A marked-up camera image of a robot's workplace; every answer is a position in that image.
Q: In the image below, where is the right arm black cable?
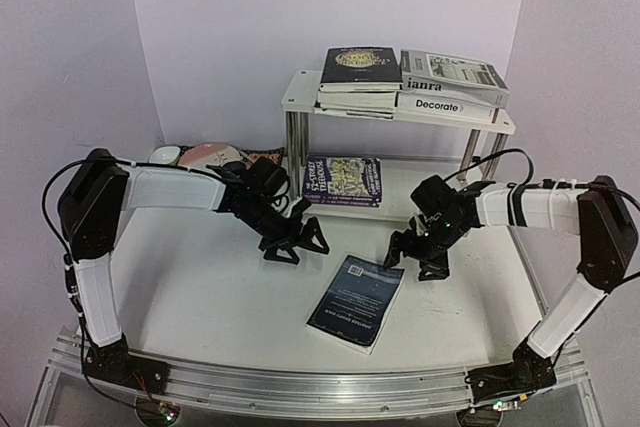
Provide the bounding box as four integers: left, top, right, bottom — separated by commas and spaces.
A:
442, 147, 534, 186

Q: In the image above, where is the dark blue paperback book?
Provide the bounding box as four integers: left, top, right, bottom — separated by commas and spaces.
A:
306, 254, 404, 355

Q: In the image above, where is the grey photo cover book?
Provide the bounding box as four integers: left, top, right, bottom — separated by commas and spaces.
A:
400, 50, 510, 108

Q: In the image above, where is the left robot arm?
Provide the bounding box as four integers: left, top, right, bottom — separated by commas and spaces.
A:
41, 148, 330, 394

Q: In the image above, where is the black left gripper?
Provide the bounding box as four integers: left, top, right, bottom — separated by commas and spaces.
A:
239, 197, 333, 266

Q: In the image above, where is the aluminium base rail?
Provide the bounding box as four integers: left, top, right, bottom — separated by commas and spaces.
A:
25, 331, 604, 426

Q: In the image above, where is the brown Decorate book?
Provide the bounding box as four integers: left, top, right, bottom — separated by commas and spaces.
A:
397, 93, 498, 124

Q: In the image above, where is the green bowl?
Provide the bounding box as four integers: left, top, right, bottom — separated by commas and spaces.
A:
148, 146, 181, 165

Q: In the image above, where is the white pink plate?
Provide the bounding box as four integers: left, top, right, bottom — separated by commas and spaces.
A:
178, 143, 243, 168

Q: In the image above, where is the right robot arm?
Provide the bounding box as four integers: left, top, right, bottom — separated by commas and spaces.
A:
383, 175, 639, 405

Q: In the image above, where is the white two-tier shelf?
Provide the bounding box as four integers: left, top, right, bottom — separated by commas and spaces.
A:
281, 70, 516, 223

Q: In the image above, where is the patterned placemat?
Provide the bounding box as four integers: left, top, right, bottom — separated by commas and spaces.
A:
195, 147, 285, 169

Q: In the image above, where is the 52-Storey Treehouse book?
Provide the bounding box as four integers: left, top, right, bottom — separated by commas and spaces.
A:
302, 156, 383, 208

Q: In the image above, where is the blue orange paperback book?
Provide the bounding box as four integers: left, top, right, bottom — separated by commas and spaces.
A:
317, 91, 398, 109

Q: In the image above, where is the black notebook with barcode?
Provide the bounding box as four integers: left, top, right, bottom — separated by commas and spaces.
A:
319, 47, 402, 92

